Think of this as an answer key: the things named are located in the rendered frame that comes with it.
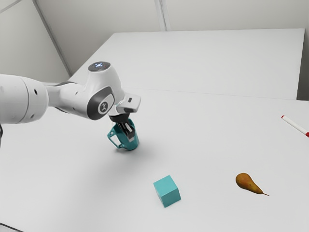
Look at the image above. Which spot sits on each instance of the white pen with red caps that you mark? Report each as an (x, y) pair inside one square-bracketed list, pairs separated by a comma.
[(295, 126)]

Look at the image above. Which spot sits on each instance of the teal faceted mug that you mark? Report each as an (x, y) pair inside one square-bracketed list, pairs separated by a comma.
[(125, 141)]

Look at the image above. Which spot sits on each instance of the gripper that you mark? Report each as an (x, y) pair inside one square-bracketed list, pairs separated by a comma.
[(120, 118)]

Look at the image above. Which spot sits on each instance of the teal cube block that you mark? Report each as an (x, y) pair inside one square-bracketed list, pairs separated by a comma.
[(167, 191)]

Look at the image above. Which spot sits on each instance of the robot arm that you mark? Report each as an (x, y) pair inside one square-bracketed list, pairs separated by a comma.
[(72, 96)]

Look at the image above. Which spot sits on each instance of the brown pear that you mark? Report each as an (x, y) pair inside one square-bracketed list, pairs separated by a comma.
[(246, 182)]

